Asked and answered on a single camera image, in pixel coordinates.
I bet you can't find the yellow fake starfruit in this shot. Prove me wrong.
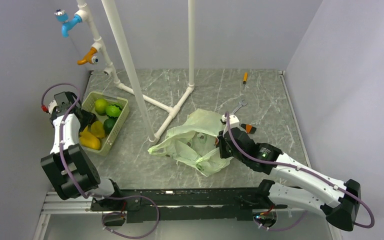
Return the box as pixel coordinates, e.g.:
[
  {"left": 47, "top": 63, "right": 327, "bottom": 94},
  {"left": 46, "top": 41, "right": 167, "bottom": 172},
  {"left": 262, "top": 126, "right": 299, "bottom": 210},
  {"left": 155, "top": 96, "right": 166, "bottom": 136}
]
[{"left": 89, "top": 120, "right": 107, "bottom": 139}]

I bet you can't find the light green plastic bag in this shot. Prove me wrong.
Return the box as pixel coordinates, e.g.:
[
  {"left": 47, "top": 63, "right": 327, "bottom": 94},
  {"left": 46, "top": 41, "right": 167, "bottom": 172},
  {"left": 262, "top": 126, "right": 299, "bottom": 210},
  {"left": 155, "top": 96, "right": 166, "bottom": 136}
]
[{"left": 148, "top": 108, "right": 233, "bottom": 177}]

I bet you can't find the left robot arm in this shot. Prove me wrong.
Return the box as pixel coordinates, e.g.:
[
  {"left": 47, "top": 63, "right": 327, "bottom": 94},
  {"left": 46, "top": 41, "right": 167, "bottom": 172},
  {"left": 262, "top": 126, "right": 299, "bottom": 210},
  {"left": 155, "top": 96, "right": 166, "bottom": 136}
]
[{"left": 40, "top": 91, "right": 124, "bottom": 210}]

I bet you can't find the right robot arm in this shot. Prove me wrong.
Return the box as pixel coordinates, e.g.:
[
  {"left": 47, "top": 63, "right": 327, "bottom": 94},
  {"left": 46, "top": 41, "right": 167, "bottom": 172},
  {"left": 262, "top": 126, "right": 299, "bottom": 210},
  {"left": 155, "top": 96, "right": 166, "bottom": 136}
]
[{"left": 216, "top": 127, "right": 361, "bottom": 232}]

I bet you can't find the yellow-green fake lime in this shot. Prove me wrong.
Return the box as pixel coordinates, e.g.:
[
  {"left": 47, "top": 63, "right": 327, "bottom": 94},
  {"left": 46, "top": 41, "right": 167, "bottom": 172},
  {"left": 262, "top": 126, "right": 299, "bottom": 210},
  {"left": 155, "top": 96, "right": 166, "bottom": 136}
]
[{"left": 94, "top": 98, "right": 109, "bottom": 116}]

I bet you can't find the yellow fake mango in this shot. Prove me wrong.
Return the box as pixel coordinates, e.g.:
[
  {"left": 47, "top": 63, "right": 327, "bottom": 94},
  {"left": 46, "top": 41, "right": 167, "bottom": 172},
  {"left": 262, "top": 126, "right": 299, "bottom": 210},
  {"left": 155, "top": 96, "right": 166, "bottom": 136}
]
[{"left": 79, "top": 127, "right": 101, "bottom": 151}]

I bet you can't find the dark green fake avocado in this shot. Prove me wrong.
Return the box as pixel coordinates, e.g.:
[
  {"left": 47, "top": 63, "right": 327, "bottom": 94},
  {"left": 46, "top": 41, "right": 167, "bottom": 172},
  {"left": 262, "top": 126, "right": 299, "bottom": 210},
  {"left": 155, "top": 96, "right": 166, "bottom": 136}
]
[{"left": 103, "top": 118, "right": 117, "bottom": 135}]

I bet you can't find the green fake watermelon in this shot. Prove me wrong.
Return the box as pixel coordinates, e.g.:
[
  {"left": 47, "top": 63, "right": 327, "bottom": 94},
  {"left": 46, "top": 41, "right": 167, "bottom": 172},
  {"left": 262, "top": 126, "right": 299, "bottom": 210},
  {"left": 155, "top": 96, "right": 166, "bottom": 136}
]
[{"left": 105, "top": 104, "right": 123, "bottom": 119}]

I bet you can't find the green plastic basket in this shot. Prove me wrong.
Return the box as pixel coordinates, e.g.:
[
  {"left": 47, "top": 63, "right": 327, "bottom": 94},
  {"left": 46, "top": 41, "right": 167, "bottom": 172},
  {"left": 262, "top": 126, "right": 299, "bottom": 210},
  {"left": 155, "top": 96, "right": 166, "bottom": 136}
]
[{"left": 79, "top": 91, "right": 130, "bottom": 156}]

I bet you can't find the black orange small tool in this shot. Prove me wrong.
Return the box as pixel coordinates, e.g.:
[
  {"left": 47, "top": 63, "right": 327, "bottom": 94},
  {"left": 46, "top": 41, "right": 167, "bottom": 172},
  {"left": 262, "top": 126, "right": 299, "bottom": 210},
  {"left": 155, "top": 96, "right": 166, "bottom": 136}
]
[{"left": 240, "top": 123, "right": 257, "bottom": 134}]

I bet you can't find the silver wrench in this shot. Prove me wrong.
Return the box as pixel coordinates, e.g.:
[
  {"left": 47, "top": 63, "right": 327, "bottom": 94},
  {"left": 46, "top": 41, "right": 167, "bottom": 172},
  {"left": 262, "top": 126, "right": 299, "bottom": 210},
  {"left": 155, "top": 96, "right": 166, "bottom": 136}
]
[{"left": 231, "top": 99, "right": 248, "bottom": 115}]

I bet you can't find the orange faucet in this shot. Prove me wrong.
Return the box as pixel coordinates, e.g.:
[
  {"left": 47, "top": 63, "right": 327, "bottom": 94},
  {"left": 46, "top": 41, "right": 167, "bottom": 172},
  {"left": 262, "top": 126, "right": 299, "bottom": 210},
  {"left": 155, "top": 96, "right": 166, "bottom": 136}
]
[{"left": 77, "top": 46, "right": 99, "bottom": 66}]

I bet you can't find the blue faucet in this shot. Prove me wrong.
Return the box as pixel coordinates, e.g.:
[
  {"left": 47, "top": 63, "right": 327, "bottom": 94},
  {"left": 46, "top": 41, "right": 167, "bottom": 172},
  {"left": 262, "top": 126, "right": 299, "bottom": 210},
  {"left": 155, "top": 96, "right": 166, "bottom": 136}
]
[{"left": 54, "top": 9, "right": 83, "bottom": 38}]

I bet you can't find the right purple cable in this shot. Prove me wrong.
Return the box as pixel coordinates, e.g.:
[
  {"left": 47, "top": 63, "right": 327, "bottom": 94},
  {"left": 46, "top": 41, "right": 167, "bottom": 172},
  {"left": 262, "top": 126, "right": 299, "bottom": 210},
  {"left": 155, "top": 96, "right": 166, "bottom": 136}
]
[{"left": 224, "top": 111, "right": 376, "bottom": 232}]

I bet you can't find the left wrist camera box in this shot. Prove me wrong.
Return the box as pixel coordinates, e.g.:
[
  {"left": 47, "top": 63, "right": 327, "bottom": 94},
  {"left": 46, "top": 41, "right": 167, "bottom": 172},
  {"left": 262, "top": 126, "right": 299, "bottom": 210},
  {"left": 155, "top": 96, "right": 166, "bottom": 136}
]
[{"left": 48, "top": 91, "right": 77, "bottom": 114}]

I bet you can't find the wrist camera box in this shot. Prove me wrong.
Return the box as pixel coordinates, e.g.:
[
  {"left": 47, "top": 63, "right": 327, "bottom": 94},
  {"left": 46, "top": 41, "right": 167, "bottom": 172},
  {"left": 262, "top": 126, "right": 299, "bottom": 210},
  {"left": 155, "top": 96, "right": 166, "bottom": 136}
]
[
  {"left": 48, "top": 91, "right": 77, "bottom": 114},
  {"left": 220, "top": 114, "right": 241, "bottom": 130}
]

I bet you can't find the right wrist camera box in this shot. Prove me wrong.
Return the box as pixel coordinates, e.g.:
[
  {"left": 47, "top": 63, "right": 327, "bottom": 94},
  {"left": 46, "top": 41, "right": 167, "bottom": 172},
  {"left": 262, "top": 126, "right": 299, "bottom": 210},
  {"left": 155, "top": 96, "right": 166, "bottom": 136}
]
[{"left": 220, "top": 114, "right": 241, "bottom": 130}]

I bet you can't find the orange handle screwdriver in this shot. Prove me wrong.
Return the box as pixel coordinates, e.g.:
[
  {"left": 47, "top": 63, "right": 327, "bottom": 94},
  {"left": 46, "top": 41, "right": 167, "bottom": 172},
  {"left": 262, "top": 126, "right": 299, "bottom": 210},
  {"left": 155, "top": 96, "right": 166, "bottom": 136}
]
[{"left": 242, "top": 72, "right": 248, "bottom": 85}]

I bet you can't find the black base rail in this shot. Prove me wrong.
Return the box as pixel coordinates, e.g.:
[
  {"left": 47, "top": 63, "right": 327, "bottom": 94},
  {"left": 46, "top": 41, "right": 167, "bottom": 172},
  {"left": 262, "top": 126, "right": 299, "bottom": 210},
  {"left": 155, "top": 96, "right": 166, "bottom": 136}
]
[{"left": 90, "top": 187, "right": 286, "bottom": 224}]

